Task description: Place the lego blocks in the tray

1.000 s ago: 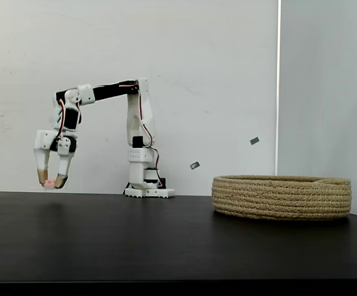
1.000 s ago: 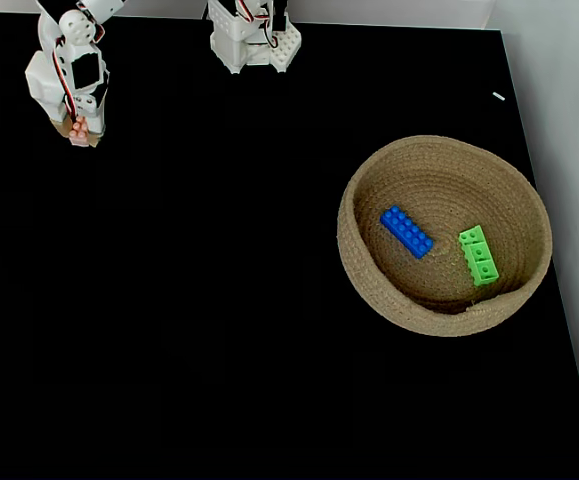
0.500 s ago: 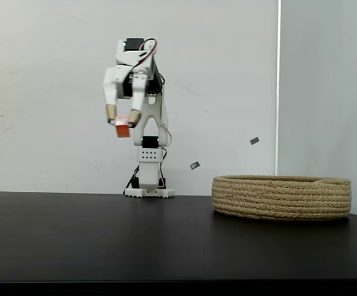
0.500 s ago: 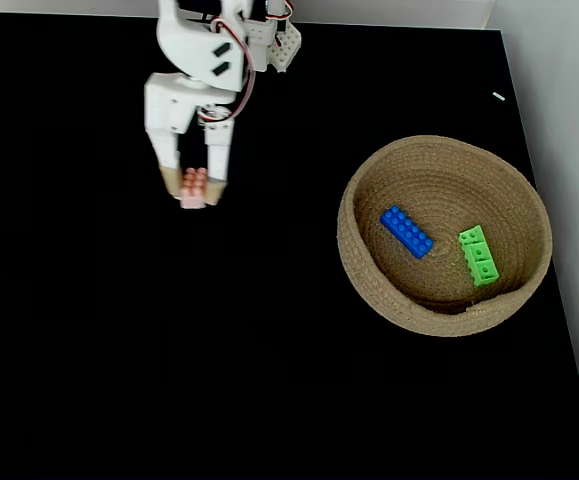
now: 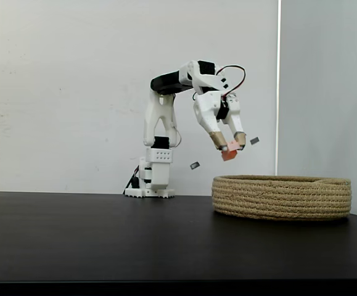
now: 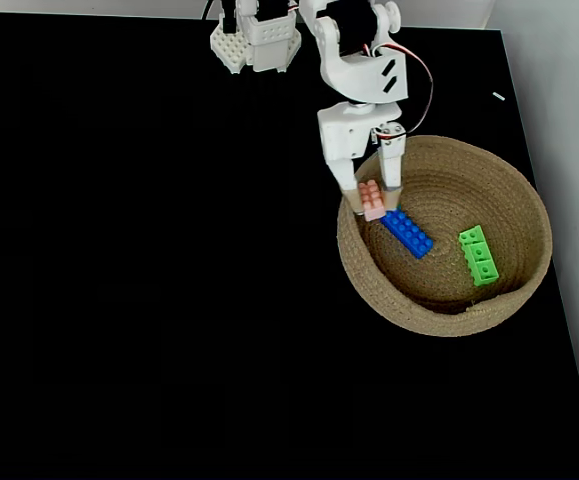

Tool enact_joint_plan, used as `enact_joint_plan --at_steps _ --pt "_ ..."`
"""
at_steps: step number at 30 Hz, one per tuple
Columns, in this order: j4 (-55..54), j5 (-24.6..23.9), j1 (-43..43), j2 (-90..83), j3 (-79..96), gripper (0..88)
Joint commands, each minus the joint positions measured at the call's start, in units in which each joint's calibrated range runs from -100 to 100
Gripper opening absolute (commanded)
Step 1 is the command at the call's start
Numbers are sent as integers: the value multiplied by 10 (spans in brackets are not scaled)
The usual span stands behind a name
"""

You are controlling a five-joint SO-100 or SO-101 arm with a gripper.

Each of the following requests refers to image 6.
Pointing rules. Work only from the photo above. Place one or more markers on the pink lego block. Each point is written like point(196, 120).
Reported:
point(372, 201)

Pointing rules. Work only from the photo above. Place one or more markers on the green lego block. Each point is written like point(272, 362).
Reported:
point(479, 257)

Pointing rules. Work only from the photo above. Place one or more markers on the small white tape piece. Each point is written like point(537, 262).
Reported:
point(499, 96)

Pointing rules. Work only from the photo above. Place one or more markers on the blue lego block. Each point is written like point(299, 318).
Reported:
point(409, 234)

